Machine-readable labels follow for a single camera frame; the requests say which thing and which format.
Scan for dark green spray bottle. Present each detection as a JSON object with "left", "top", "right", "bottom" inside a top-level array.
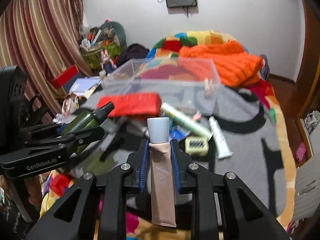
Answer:
[{"left": 61, "top": 102, "right": 114, "bottom": 136}]

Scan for grey black blanket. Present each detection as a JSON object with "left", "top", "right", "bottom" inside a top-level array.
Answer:
[{"left": 70, "top": 87, "right": 286, "bottom": 216}]

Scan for red foil pouch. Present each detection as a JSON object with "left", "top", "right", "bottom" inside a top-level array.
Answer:
[{"left": 96, "top": 92, "right": 162, "bottom": 120}]

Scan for pink bunny figure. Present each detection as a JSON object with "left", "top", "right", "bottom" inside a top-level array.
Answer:
[{"left": 100, "top": 49, "right": 117, "bottom": 74}]

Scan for blue white booklet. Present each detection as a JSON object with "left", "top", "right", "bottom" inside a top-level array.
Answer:
[{"left": 69, "top": 77, "right": 100, "bottom": 93}]

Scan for dark purple clothes pile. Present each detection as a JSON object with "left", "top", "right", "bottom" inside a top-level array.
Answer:
[{"left": 116, "top": 43, "right": 150, "bottom": 67}]

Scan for green white long tube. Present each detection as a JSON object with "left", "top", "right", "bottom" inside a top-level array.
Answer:
[{"left": 161, "top": 102, "right": 213, "bottom": 140}]

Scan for red flat box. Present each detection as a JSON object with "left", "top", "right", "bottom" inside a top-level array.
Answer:
[{"left": 50, "top": 65, "right": 79, "bottom": 88}]

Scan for orange puffer jacket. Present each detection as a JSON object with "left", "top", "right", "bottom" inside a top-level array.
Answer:
[{"left": 179, "top": 40, "right": 264, "bottom": 87}]

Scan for pink croc shoe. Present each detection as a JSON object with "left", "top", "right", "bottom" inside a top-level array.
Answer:
[{"left": 295, "top": 142, "right": 306, "bottom": 163}]

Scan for white squeeze tube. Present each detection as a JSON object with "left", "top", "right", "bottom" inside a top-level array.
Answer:
[{"left": 209, "top": 116, "right": 233, "bottom": 159}]

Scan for green bag of clutter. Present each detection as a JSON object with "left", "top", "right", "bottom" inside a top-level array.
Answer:
[{"left": 79, "top": 21, "right": 127, "bottom": 71}]

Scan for clear plastic storage box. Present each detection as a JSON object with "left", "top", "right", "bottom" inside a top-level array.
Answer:
[{"left": 102, "top": 57, "right": 221, "bottom": 115}]

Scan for cream mahjong tile block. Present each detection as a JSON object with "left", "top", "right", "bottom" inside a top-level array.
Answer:
[{"left": 185, "top": 137, "right": 209, "bottom": 157}]

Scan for striped brown curtain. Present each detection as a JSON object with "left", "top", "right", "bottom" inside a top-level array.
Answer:
[{"left": 1, "top": 0, "right": 92, "bottom": 114}]

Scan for colourful patchwork quilt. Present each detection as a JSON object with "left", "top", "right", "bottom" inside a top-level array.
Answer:
[{"left": 40, "top": 30, "right": 296, "bottom": 229}]

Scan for beige cream tube grey cap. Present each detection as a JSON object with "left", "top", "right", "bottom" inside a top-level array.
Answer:
[{"left": 147, "top": 117, "right": 176, "bottom": 228}]

